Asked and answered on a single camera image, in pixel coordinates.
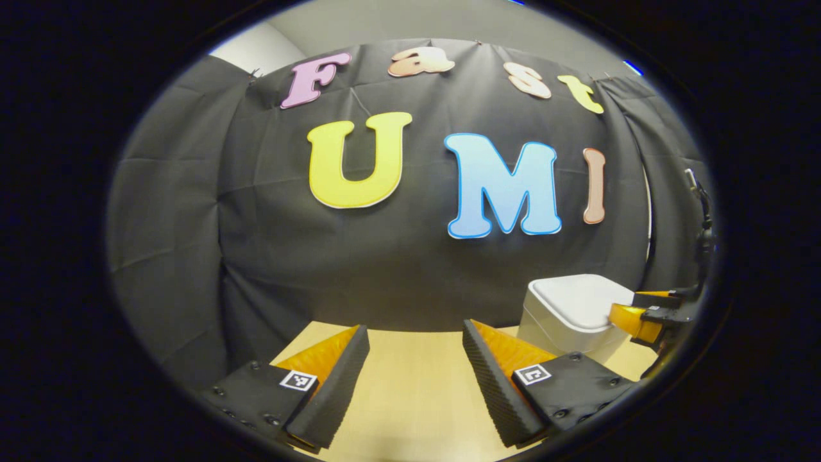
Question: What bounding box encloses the black backdrop cloth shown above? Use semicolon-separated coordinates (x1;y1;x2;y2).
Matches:
108;38;716;392

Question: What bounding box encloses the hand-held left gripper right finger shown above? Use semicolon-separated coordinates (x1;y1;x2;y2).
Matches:
462;319;642;450

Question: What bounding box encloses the white desktop garbage bin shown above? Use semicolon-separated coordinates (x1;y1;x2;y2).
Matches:
517;274;636;365

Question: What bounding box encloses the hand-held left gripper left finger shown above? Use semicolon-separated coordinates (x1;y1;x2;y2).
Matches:
198;324;371;453

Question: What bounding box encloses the wooden desktop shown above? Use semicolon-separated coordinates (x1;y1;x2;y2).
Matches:
269;321;658;462

